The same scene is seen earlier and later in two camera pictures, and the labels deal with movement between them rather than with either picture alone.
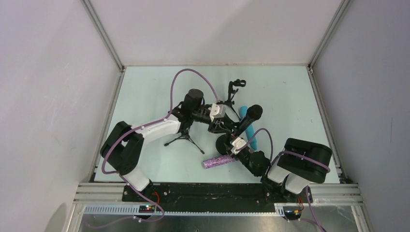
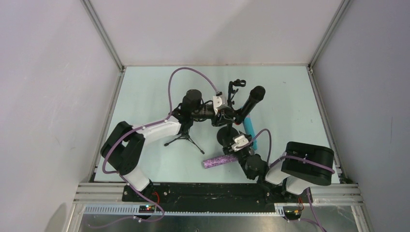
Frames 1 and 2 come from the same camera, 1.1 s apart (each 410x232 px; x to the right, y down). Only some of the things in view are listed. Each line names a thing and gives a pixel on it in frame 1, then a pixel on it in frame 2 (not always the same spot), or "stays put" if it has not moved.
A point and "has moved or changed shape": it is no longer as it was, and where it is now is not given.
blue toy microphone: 250,132 stays put
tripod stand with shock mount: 184,127 stays put
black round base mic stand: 222,144 has moved or changed shape
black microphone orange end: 254,112 → 256,94
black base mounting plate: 206,196 stays put
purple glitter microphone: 218,160 stays put
